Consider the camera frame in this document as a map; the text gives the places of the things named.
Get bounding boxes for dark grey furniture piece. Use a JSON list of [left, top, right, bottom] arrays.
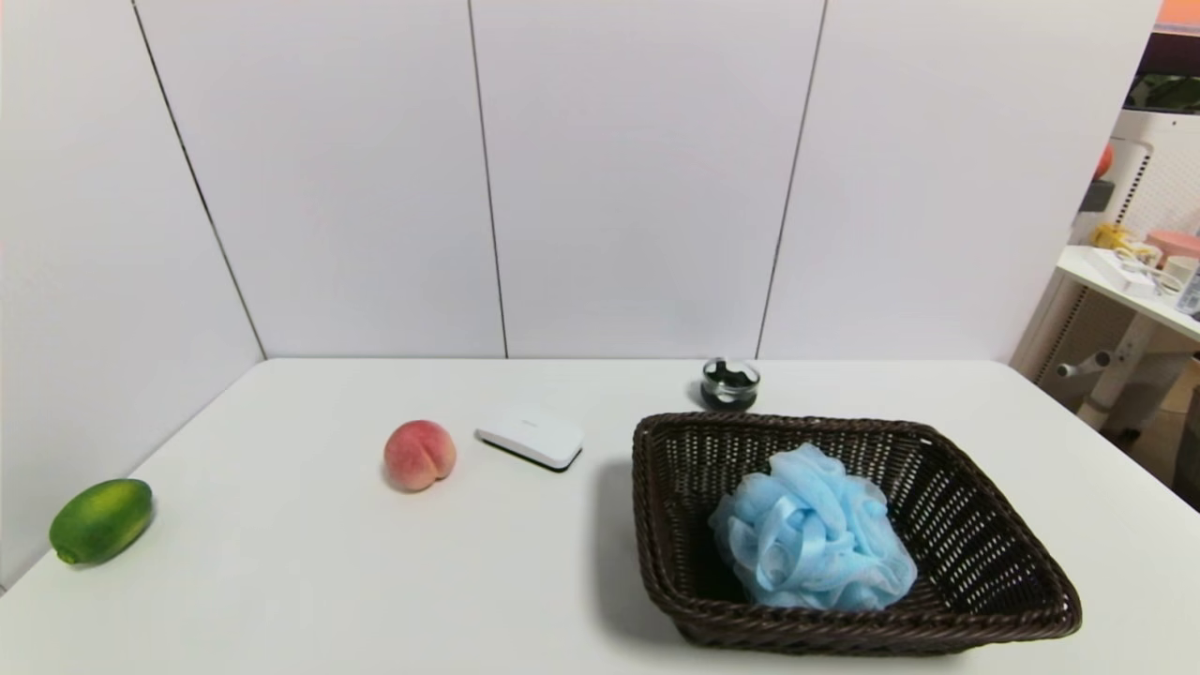
[[1174, 384, 1200, 512]]

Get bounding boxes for pink bowl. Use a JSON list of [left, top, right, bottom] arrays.
[[1146, 230, 1200, 265]]

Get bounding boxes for flat white box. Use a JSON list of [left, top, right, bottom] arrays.
[[474, 407, 584, 473]]

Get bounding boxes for white power strip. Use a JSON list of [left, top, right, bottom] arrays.
[[1087, 248, 1162, 299]]

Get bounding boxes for blue mesh bath loofah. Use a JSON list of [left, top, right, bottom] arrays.
[[708, 442, 918, 612]]

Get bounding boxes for brown wicker basket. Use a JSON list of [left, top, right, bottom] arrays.
[[632, 412, 1083, 655]]

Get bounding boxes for green oval fruit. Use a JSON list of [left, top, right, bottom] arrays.
[[49, 478, 154, 566]]

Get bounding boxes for pink peach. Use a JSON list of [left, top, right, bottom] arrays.
[[383, 419, 458, 492]]

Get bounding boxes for white side table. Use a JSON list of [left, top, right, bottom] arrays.
[[1057, 246, 1200, 434]]

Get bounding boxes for dark overhead shelf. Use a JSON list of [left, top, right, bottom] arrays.
[[1125, 33, 1200, 114]]

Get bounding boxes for small glass jar black contents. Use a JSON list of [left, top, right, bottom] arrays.
[[700, 357, 761, 413]]

